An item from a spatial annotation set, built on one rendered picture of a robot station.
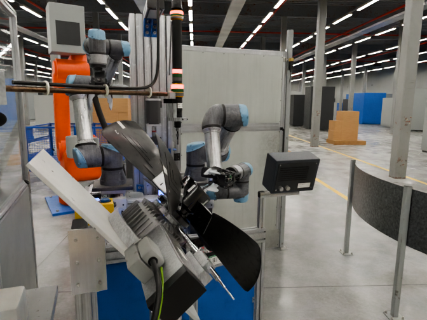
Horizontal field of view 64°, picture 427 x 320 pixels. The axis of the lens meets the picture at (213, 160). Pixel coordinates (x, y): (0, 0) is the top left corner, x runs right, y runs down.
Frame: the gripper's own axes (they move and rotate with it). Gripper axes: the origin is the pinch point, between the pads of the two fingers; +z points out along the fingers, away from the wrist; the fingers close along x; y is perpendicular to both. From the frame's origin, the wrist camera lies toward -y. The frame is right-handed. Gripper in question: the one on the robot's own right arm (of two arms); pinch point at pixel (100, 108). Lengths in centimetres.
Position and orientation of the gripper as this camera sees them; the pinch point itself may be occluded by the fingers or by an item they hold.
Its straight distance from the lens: 169.7
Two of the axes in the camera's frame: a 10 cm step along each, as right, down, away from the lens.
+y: -3.3, -1.6, 9.3
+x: -9.4, 0.5, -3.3
